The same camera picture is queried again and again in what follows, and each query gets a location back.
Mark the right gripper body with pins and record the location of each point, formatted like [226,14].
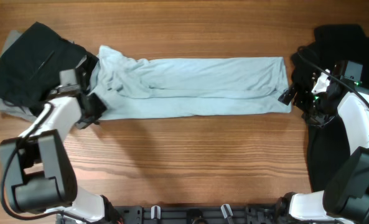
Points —
[312,103]

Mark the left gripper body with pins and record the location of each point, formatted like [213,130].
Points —
[94,114]

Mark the light blue t-shirt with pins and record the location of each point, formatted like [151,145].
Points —
[181,87]

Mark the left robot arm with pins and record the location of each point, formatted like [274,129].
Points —
[38,179]

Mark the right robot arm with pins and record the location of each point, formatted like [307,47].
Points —
[346,197]

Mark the black shirt at right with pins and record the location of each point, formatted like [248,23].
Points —
[342,49]

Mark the black folded garment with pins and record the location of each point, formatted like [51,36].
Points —
[30,67]

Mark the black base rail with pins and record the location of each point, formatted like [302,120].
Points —
[250,214]

